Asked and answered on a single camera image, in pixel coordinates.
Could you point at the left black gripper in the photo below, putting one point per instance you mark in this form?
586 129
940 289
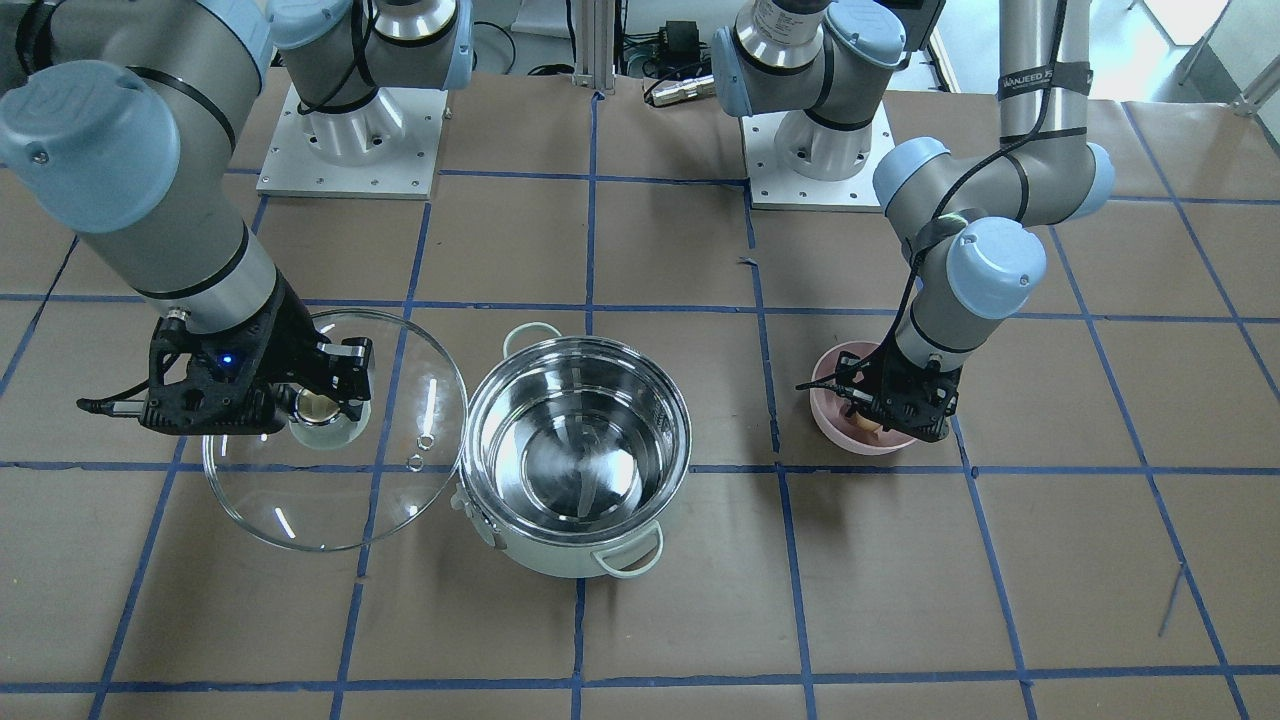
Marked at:
869 385

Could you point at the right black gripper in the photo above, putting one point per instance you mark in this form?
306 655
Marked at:
287 335

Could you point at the brown egg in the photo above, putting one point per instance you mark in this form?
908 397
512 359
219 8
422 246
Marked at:
867 425

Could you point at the glass pot lid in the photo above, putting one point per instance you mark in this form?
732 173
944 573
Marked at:
337 478

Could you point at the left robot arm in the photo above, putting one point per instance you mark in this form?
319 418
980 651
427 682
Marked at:
965 225

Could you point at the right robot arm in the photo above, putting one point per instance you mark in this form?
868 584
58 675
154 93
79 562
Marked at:
120 117

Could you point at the pale green cooking pot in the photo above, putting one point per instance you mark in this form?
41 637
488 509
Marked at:
572 448

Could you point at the silver cylindrical connector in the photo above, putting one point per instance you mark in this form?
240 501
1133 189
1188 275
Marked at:
676 91

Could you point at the black power adapter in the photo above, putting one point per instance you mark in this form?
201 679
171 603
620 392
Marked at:
679 42

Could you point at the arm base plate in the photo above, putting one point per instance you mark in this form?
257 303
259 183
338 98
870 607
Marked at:
386 150
795 165

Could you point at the aluminium frame post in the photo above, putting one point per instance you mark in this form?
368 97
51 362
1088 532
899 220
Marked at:
595 36

